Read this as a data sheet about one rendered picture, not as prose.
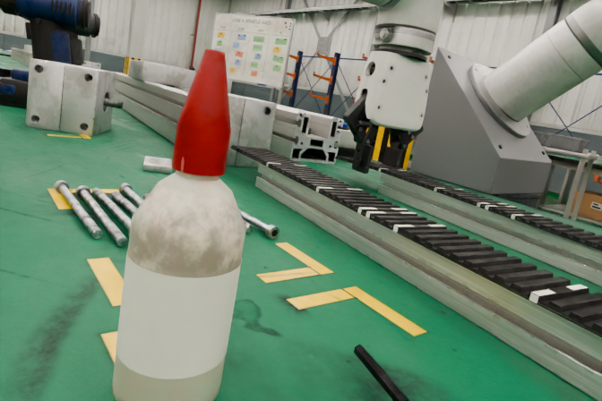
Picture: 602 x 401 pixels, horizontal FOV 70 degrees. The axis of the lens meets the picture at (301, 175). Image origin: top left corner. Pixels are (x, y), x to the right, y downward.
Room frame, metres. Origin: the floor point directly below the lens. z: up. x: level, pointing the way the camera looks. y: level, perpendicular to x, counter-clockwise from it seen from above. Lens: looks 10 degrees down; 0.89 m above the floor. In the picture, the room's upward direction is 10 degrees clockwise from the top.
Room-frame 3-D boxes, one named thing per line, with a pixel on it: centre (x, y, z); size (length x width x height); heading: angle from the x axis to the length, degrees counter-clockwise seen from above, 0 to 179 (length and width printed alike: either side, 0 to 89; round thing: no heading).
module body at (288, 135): (1.10, 0.20, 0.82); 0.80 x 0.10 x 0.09; 33
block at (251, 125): (0.63, 0.11, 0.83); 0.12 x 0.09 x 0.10; 123
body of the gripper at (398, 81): (0.63, -0.11, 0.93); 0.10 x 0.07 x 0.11; 123
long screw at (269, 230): (0.35, 0.05, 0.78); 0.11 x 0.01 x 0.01; 42
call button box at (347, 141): (0.93, -0.05, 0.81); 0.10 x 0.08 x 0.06; 123
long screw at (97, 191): (0.30, 0.13, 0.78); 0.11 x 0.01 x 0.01; 41
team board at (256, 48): (6.66, 1.11, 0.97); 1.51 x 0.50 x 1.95; 60
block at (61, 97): (0.66, 0.35, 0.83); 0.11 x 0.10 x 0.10; 102
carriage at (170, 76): (1.00, 0.36, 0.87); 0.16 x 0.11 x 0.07; 33
